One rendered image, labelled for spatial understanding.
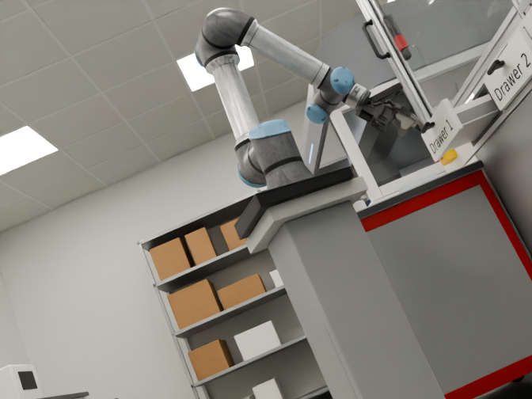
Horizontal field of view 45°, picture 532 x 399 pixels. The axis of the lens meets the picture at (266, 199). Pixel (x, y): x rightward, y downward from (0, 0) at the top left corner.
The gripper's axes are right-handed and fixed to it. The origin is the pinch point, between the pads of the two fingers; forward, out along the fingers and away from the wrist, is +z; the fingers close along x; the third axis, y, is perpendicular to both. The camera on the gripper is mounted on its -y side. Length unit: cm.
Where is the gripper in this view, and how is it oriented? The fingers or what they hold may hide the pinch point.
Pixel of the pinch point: (419, 124)
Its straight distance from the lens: 213.8
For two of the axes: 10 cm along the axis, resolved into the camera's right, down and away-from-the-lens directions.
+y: -5.3, 8.2, -2.3
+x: -0.1, -2.7, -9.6
